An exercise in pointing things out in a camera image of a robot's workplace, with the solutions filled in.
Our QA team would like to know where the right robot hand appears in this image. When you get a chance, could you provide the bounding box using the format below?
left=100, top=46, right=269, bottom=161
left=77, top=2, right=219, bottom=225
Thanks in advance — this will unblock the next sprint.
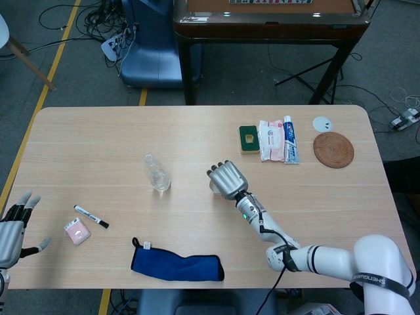
left=205, top=159, right=249, bottom=201

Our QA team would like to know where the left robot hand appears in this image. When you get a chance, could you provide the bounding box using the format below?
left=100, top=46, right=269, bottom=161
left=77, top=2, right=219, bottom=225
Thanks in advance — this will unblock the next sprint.
left=0, top=189, right=52, bottom=268

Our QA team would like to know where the clear plastic bottle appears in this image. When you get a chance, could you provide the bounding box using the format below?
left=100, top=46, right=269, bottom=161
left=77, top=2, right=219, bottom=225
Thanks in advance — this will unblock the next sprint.
left=143, top=153, right=172, bottom=194

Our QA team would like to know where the green and yellow sponge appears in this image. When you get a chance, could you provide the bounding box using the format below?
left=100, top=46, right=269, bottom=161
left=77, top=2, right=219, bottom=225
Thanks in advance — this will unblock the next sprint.
left=238, top=125, right=262, bottom=156

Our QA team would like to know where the pink wet wipes pack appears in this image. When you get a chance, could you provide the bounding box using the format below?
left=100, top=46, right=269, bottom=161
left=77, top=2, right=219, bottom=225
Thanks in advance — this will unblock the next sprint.
left=257, top=119, right=285, bottom=163

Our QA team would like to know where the small pink tissue pack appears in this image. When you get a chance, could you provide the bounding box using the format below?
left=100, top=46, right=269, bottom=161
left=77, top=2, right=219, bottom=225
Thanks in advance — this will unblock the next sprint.
left=63, top=217, right=92, bottom=245

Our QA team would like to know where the blue and white toothpaste tube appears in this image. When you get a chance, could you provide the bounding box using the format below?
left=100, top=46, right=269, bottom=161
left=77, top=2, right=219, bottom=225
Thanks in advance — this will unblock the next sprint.
left=282, top=115, right=301, bottom=165

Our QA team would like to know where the black and white marker pen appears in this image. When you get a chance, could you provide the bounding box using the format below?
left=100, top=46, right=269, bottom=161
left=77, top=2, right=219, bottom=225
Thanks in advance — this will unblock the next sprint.
left=73, top=204, right=110, bottom=229

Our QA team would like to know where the blue cloth with black trim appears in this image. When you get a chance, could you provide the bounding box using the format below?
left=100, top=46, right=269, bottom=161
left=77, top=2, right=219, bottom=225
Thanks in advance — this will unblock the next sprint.
left=130, top=236, right=226, bottom=282

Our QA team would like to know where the white round table grommet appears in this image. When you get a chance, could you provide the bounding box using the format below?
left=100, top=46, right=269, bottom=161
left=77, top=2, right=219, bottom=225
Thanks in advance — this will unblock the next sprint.
left=312, top=116, right=333, bottom=133

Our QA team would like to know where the brown woven round coaster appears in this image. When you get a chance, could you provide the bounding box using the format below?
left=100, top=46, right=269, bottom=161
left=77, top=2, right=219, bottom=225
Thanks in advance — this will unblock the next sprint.
left=312, top=131, right=355, bottom=169

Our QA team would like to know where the dark wood mahjong table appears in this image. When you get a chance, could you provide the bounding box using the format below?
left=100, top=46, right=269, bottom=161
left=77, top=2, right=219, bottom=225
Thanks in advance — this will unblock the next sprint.
left=173, top=0, right=381, bottom=106

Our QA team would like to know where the white power strip with plugs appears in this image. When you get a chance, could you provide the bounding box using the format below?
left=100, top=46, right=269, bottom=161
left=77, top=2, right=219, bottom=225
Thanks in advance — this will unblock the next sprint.
left=100, top=35, right=132, bottom=62

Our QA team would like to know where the black object beside table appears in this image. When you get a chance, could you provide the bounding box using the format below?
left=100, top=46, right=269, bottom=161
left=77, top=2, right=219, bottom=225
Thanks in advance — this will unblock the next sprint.
left=382, top=157, right=420, bottom=198

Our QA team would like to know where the grey floor power strip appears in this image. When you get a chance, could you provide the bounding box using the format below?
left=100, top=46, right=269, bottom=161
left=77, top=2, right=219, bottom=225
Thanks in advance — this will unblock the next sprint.
left=389, top=110, right=420, bottom=131

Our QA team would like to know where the white coiled floor cable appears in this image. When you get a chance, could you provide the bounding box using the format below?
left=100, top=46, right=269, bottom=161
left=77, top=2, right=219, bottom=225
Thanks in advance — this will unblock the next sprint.
left=390, top=87, right=420, bottom=109

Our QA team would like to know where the black floor cable tangle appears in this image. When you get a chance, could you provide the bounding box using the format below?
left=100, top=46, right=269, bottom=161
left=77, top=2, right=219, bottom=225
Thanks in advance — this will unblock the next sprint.
left=38, top=0, right=132, bottom=43

